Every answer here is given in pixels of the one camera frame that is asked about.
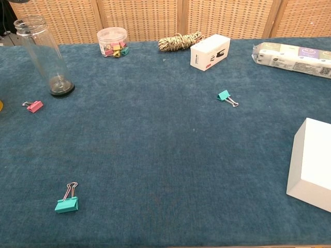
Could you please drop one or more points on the clear plastic clip jar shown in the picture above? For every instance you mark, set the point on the clear plastic clip jar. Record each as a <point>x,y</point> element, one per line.
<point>112,38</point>

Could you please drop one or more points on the large plain white box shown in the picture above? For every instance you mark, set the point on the large plain white box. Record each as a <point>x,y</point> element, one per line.
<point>314,160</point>

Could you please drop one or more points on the woven rattan folding screen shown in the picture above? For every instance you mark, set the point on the woven rattan folding screen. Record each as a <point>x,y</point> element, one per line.
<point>155,18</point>

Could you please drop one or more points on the yellow binder clip in jar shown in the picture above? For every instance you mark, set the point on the yellow binder clip in jar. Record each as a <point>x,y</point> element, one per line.
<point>117,54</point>

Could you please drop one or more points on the blue table cloth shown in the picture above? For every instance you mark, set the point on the blue table cloth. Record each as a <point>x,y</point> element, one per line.
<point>160,155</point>

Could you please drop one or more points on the yellow adhesive tape roll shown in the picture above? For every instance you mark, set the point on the yellow adhesive tape roll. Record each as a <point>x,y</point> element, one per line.
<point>1,106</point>

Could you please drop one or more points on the teal binder clip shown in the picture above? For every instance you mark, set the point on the teal binder clip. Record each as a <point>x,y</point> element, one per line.
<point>67,205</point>
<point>223,95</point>

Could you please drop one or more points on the green binder clip in jar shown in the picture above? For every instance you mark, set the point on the green binder clip in jar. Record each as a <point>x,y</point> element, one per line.
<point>125,51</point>

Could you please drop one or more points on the clear glass jar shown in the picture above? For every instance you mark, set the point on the clear glass jar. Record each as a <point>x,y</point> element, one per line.
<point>44,51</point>

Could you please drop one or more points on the small white stapler box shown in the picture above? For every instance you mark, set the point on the small white stapler box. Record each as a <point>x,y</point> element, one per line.
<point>207,51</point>

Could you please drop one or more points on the pink binder clip in jar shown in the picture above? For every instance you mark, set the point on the pink binder clip in jar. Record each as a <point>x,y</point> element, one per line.
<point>108,52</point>

